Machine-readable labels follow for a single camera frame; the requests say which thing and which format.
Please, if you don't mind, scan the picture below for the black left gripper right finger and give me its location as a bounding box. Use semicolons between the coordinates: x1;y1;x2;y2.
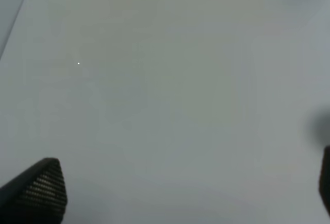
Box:
319;146;329;209

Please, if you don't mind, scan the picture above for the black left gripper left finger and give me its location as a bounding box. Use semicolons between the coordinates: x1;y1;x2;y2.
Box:
1;158;68;223

